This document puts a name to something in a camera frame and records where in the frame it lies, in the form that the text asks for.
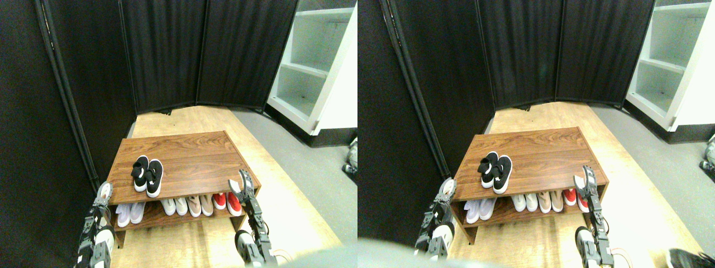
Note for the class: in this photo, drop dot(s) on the brown shoe rack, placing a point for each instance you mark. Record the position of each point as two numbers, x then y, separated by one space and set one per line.
190 162
542 156

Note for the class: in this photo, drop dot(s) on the beige shoe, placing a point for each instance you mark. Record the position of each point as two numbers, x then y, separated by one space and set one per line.
194 206
206 205
557 201
544 202

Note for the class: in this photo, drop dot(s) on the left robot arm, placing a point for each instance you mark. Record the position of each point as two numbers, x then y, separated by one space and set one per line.
103 240
444 234

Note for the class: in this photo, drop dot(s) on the grey and black object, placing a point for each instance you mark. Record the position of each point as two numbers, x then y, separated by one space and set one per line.
709 159
352 159

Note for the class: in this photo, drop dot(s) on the black shoe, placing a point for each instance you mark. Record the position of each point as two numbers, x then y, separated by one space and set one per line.
140 173
155 178
503 174
487 169

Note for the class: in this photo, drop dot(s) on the black curtain stand pole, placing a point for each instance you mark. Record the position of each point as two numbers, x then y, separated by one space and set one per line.
68 92
416 92

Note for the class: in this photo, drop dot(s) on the white shelf unit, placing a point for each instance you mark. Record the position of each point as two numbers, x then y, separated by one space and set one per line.
698 84
335 84

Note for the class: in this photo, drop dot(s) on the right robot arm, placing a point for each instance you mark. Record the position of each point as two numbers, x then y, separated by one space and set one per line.
600 234
261 231

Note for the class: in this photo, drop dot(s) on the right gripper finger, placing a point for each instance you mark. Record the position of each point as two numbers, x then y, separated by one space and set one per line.
235 187
247 181
590 176
579 184

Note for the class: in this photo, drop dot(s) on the white shoe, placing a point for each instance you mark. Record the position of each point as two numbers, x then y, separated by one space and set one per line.
519 203
181 206
532 202
168 207

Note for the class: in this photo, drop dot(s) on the pale lilac shoe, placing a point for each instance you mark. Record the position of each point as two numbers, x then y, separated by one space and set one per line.
473 212
137 212
123 215
487 208

